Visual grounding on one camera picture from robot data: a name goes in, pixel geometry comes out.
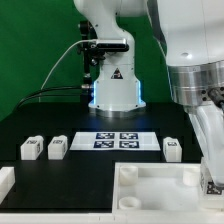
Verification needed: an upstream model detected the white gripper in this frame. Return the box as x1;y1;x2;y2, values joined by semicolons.
188;103;224;185

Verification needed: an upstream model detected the white square tabletop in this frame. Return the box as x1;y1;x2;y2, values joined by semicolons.
112;163;224;213

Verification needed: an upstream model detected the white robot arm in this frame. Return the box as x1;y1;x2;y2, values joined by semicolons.
73;0;224;186

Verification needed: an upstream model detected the white marker sheet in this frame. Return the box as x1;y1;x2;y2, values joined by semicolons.
70;132;160;151

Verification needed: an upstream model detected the white block left edge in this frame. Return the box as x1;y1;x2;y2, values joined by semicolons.
0;167;15;204

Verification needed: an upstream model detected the white front rail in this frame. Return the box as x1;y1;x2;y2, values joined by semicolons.
0;213;224;224

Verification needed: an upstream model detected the white cable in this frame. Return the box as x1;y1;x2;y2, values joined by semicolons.
38;39;98;103

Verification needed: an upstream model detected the black cable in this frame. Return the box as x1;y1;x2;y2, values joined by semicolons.
13;85;84;114

